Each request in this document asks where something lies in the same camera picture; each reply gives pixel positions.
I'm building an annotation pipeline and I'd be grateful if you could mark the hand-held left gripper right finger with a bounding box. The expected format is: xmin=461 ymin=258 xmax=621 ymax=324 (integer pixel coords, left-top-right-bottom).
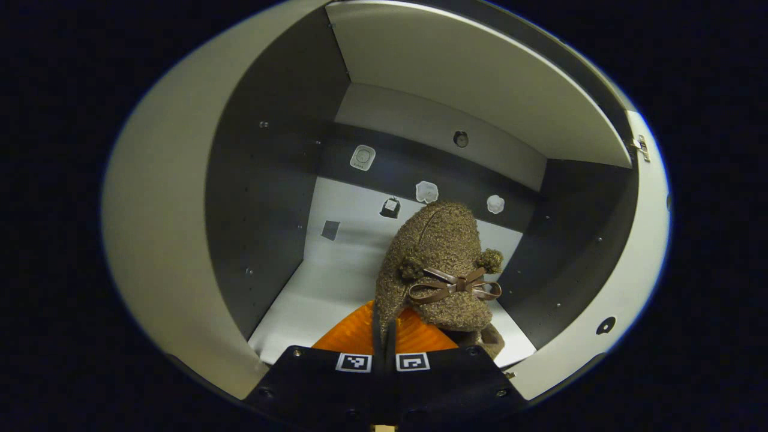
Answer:
xmin=384 ymin=306 xmax=529 ymax=430

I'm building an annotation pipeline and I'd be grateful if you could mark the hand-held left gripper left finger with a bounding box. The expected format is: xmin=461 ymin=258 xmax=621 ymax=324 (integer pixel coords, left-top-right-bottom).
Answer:
xmin=243 ymin=300 xmax=385 ymax=430

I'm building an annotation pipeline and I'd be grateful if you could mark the brown fuzzy shoe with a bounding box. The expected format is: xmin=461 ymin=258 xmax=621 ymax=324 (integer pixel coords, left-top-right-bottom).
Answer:
xmin=375 ymin=201 xmax=506 ymax=361

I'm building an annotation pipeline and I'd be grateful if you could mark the white shoe cabinet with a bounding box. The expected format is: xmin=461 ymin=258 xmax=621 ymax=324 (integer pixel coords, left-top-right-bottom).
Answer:
xmin=204 ymin=0 xmax=640 ymax=368

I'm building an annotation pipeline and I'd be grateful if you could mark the white shoe cabinet door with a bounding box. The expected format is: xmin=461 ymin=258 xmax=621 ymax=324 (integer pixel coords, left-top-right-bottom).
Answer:
xmin=507 ymin=110 xmax=671 ymax=401
xmin=101 ymin=0 xmax=331 ymax=401

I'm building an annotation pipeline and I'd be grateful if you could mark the white cabinet shelf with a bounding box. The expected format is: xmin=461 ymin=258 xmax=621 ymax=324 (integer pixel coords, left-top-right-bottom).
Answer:
xmin=326 ymin=0 xmax=634 ymax=169

